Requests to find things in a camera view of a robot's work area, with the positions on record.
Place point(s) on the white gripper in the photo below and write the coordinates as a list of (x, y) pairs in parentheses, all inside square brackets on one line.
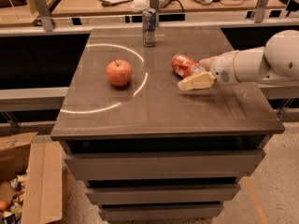
[(221, 68)]

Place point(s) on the red crushed coke can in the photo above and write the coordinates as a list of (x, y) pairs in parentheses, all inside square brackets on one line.
[(184, 66)]

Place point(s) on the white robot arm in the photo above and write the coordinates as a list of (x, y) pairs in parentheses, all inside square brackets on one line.
[(275, 63)]

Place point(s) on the tall silver blue can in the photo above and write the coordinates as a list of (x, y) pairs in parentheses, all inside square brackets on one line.
[(148, 26)]

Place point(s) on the red apple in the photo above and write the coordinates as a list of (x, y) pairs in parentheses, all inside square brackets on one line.
[(119, 73)]

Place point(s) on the grey drawer cabinet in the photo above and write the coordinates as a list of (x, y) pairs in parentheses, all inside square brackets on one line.
[(148, 150)]

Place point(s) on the open cardboard box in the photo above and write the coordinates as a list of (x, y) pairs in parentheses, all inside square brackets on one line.
[(40, 165)]

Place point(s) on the middle metal bracket post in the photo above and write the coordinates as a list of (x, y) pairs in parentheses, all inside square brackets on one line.
[(155, 5)]

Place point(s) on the metal bracket post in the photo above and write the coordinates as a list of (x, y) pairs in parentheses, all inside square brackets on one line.
[(258, 14), (155, 5), (44, 15)]

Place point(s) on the right metal bracket post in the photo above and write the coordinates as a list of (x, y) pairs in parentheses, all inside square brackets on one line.
[(258, 14)]

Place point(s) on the left metal bracket post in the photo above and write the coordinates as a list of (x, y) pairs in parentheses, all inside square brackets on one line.
[(44, 15)]

